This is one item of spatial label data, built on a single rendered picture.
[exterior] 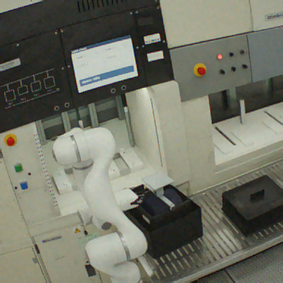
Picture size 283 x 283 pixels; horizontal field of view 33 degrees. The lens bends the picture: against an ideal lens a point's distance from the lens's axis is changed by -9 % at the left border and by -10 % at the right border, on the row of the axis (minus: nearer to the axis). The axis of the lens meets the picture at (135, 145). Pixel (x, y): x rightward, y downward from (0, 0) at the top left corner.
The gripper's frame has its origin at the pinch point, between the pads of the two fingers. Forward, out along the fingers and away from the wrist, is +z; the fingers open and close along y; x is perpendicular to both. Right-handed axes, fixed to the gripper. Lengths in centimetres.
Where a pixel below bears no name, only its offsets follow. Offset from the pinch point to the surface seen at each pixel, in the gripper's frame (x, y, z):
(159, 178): 2.8, 0.0, 8.0
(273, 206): -20, 31, 51
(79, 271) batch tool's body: -59, -35, -33
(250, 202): -20, 19, 45
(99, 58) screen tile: 55, -27, 2
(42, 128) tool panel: -6, -115, -11
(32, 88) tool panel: 51, -33, -30
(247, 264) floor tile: -105, -19, 73
